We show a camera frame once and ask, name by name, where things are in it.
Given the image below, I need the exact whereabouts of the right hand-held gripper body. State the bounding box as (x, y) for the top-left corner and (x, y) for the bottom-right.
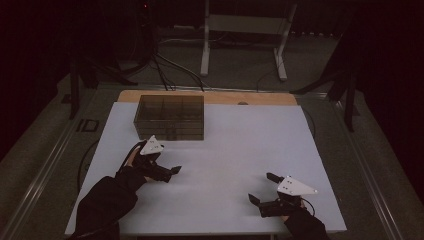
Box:
(257, 175), (319, 218)

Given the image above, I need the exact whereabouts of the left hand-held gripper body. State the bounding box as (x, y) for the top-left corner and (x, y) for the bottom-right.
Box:
(133, 134), (174, 184)

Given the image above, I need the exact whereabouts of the dark transparent drawer box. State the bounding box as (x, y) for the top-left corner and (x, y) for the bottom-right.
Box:
(133, 94), (205, 142)

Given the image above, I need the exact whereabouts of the person's left hand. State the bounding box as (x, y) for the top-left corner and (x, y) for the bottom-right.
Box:
(123, 147), (162, 185)

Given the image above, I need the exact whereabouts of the person's right hand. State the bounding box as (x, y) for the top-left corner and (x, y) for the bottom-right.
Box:
(279, 199), (308, 223)

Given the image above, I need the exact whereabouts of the white table cover sheet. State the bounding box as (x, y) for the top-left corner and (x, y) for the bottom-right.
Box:
(64, 101), (348, 237)

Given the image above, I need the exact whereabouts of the black tripod stand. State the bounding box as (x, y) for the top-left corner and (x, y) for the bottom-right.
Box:
(289, 31), (366, 133)
(67, 54), (138, 121)

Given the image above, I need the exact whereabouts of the white metal stand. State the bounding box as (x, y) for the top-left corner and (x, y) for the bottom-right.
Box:
(199, 0), (299, 82)

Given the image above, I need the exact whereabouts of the left hand-held gripper cable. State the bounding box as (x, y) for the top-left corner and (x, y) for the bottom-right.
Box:
(120, 139), (148, 173)

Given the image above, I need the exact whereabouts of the hand-held gripper cable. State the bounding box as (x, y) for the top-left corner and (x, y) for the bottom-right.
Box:
(120, 139), (148, 173)
(300, 196), (315, 217)

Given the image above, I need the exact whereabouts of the right hand-held gripper cable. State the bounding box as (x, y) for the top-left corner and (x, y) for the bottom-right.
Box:
(300, 196), (315, 217)

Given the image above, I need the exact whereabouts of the black floor cable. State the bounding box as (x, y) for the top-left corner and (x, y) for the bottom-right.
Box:
(153, 56), (176, 92)
(153, 53), (205, 92)
(76, 139), (101, 195)

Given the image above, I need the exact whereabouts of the metal floor rail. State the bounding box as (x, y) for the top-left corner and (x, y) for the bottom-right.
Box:
(328, 96), (406, 240)
(0, 89), (101, 240)

